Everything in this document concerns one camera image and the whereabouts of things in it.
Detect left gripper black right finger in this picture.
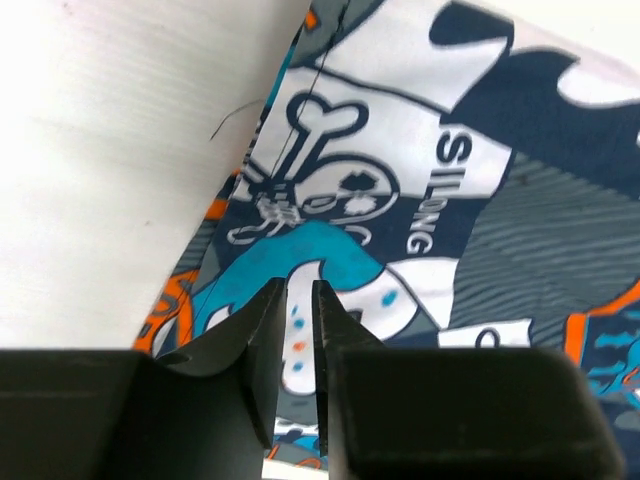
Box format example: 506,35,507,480
312,281,625,479

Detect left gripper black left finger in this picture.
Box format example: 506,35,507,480
1,278,286,479

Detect colourful patterned shorts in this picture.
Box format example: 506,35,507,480
134,1,639,478

